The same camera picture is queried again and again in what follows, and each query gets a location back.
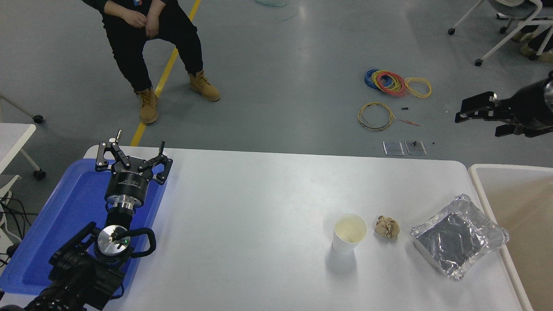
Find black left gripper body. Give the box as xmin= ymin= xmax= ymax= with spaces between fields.
xmin=105 ymin=168 xmax=153 ymax=201

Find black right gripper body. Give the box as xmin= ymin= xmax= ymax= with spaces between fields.
xmin=495 ymin=80 xmax=550 ymax=130

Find white paper cup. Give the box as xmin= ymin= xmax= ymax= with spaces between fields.
xmin=332 ymin=213 xmax=368 ymax=255

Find person's left hand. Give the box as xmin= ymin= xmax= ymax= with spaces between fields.
xmin=145 ymin=3 xmax=167 ymax=38

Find person's right hand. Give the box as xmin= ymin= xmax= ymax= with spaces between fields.
xmin=123 ymin=6 xmax=148 ymax=29

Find blue plastic tray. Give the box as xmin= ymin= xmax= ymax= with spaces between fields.
xmin=0 ymin=158 xmax=169 ymax=296

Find person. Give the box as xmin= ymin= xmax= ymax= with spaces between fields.
xmin=82 ymin=0 xmax=221 ymax=125
xmin=512 ymin=24 xmax=553 ymax=62

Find large pale bin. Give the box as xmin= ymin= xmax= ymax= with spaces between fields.
xmin=469 ymin=163 xmax=553 ymax=311

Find white caster leg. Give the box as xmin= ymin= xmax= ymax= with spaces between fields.
xmin=0 ymin=93 xmax=44 ymax=124

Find white wheeled office chair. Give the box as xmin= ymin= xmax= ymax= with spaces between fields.
xmin=448 ymin=0 xmax=553 ymax=67

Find white side table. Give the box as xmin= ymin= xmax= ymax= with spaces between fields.
xmin=0 ymin=122 xmax=47 ymax=180

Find silver foil tray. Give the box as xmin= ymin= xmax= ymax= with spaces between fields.
xmin=410 ymin=194 xmax=509 ymax=280

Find crumpled tan paper ball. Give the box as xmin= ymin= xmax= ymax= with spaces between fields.
xmin=374 ymin=216 xmax=400 ymax=239

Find thin yellow wire coil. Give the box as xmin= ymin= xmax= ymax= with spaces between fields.
xmin=405 ymin=77 xmax=432 ymax=98

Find red and yellow wire coil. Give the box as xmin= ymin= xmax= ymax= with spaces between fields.
xmin=372 ymin=70 xmax=410 ymax=98

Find blue wire coil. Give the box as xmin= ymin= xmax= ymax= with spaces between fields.
xmin=364 ymin=68 xmax=383 ymax=90

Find yellow and black wire coil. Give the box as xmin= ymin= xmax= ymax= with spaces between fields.
xmin=357 ymin=102 xmax=396 ymax=132

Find black floor cables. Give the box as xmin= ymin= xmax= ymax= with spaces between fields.
xmin=0 ymin=190 xmax=39 ymax=266

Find green wire coil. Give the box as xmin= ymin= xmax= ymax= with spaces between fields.
xmin=258 ymin=0 xmax=299 ymax=21

